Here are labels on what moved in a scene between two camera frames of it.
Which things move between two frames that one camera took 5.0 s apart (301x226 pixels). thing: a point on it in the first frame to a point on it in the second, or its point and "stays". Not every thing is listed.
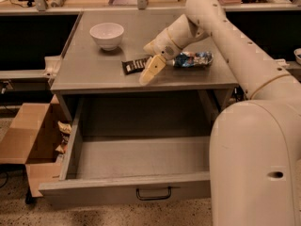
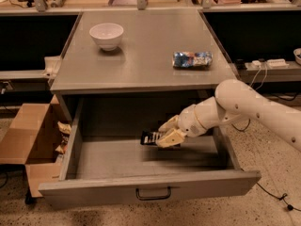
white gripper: x=163 y=46 to x=188 y=121
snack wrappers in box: x=66 y=130 stays
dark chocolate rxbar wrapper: x=134 y=66 to x=150 y=137
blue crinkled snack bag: x=193 y=59 stays
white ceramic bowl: x=107 y=35 stays
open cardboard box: x=29 y=137 stays
